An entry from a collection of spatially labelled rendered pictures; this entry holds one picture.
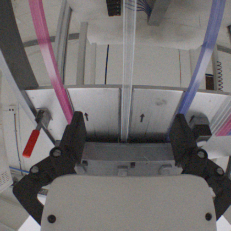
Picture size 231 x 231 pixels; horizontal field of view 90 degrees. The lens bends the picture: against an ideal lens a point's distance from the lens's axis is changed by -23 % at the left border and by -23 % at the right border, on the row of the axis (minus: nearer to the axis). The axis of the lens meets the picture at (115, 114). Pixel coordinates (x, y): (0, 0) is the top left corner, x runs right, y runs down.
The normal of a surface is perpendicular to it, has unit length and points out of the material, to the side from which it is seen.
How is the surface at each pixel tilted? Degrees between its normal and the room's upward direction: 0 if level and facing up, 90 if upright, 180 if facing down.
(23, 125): 90
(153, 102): 44
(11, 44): 90
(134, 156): 134
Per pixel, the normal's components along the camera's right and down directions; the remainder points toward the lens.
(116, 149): -0.02, -0.63
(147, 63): -0.04, 0.07
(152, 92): -0.04, 0.77
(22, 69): 1.00, 0.02
